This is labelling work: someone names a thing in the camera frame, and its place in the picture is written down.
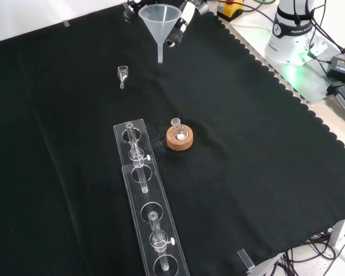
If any black cloth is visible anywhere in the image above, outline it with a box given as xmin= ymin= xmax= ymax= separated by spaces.
xmin=0 ymin=2 xmax=345 ymax=276

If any cork ring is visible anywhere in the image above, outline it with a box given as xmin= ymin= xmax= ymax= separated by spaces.
xmin=166 ymin=124 xmax=196 ymax=152

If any yellow stop button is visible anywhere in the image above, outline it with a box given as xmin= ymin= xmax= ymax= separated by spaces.
xmin=216 ymin=0 xmax=245 ymax=21

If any black power adapter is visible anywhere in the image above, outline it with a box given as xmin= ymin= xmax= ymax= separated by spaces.
xmin=325 ymin=55 xmax=345 ymax=85

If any clear acrylic funnel stand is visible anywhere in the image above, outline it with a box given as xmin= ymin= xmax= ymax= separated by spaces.
xmin=113 ymin=117 xmax=190 ymax=276

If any translucent plastic funnel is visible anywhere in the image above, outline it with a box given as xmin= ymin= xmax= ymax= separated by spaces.
xmin=137 ymin=3 xmax=181 ymax=64

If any small round-bottom glass flask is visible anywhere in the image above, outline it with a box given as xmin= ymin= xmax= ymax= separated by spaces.
xmin=170 ymin=117 xmax=189 ymax=141

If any black cable bundle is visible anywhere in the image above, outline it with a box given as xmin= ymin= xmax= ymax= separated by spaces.
xmin=271 ymin=229 xmax=345 ymax=276

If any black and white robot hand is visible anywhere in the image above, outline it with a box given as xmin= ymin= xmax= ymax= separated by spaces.
xmin=122 ymin=0 xmax=210 ymax=48

